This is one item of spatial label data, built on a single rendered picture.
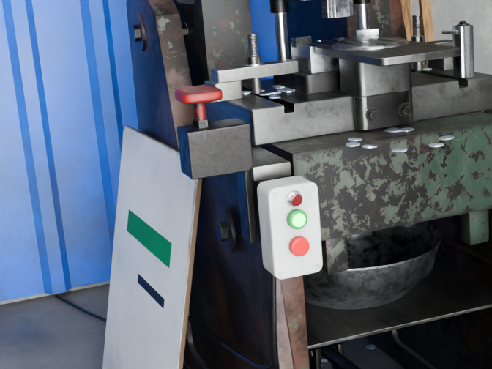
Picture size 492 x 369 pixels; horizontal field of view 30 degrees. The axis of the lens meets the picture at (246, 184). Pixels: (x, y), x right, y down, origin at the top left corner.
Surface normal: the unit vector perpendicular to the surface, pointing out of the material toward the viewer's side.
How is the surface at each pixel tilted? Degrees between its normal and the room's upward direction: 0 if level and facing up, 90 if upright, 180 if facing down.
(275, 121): 90
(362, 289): 106
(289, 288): 90
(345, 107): 90
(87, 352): 0
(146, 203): 78
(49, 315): 0
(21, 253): 90
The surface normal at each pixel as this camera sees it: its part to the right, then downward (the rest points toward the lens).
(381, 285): 0.20, 0.47
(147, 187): -0.91, -0.04
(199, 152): 0.33, 0.21
